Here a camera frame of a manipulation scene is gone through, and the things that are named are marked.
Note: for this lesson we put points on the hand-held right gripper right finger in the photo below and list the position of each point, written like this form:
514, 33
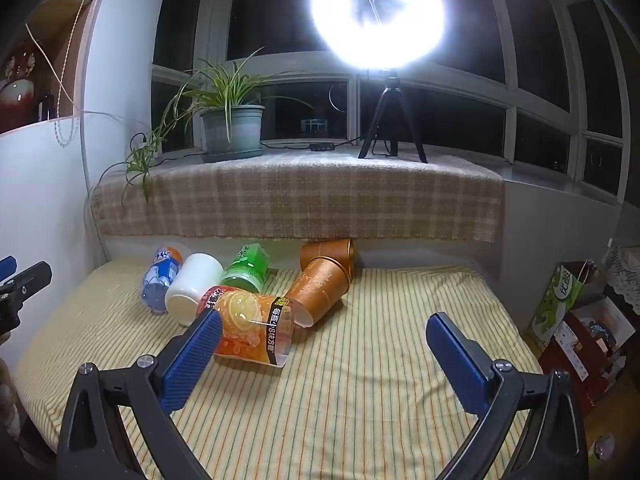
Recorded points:
456, 365

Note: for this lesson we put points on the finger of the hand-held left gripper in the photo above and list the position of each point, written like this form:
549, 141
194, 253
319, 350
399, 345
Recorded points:
7, 267
30, 276

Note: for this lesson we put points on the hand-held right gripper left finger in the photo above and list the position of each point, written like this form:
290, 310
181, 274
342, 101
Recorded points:
192, 355

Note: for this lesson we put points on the clear cup with orange label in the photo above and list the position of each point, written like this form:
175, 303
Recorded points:
250, 327

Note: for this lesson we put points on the white plastic cup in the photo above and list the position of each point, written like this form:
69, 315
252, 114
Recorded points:
192, 287

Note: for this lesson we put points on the brown paper cup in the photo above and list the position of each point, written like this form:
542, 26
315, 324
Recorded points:
316, 287
327, 255

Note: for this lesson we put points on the striped yellow bed sheet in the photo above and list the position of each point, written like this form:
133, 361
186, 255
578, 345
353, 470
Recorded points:
350, 400

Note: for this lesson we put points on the green paper bag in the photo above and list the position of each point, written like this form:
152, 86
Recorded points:
555, 305

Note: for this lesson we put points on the red cardboard box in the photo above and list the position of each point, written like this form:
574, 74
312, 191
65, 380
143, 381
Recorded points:
580, 355

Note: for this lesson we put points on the dark small bottle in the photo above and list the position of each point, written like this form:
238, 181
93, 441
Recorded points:
46, 105

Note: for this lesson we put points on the pale purple object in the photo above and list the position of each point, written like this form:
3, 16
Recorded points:
604, 446

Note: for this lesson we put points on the red vase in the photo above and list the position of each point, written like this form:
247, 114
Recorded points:
17, 90

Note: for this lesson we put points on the checked beige cloth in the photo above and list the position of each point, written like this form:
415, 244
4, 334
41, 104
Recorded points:
300, 200

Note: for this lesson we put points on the white lace cloth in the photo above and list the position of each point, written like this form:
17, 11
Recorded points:
625, 275

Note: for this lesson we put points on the grey plant saucer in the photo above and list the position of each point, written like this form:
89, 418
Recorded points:
235, 155

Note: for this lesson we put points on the potted spider plant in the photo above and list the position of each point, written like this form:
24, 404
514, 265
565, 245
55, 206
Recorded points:
232, 125

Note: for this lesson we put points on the wooden shelf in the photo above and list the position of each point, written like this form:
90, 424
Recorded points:
65, 15

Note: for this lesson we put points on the black tripod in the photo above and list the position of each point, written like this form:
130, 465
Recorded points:
385, 110

